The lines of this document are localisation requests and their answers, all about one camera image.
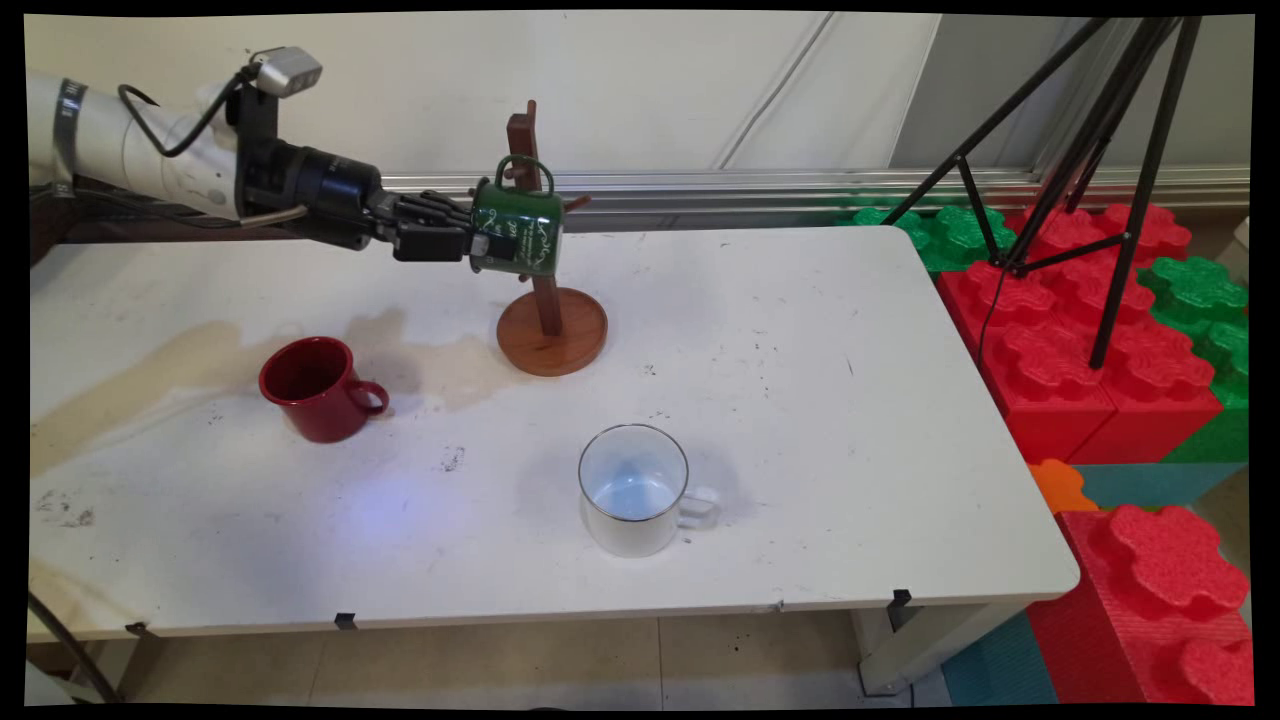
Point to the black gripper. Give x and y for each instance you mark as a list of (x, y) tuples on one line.
[(340, 195)]

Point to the tall green foam block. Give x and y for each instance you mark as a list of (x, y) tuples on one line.
[(1195, 295)]

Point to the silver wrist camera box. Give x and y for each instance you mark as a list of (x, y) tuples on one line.
[(288, 72)]

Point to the black table edge clip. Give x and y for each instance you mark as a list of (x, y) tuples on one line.
[(346, 621), (138, 629), (900, 602)]

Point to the aluminium wall rail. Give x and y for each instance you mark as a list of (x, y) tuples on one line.
[(750, 190)]

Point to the wooden mug tree stand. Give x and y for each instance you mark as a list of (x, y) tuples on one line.
[(552, 335)]

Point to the large red foam block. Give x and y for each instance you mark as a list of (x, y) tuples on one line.
[(1060, 360)]

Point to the black camera tripod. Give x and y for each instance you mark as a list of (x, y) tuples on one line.
[(1125, 200)]

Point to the white enamel mug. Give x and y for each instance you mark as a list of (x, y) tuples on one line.
[(632, 500)]

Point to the orange foam piece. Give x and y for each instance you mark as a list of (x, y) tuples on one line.
[(1060, 488)]

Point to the green mug with white lettering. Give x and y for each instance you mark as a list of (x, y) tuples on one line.
[(515, 235)]

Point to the red ceramic mug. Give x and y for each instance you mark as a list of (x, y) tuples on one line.
[(320, 395)]

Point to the white table leg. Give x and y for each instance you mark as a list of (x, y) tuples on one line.
[(920, 640)]

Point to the teal foam mat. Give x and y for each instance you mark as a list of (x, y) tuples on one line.
[(1160, 485)]

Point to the teal foam block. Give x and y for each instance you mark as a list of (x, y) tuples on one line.
[(995, 665)]

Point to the flat green foam block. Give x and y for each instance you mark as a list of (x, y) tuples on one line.
[(960, 235)]

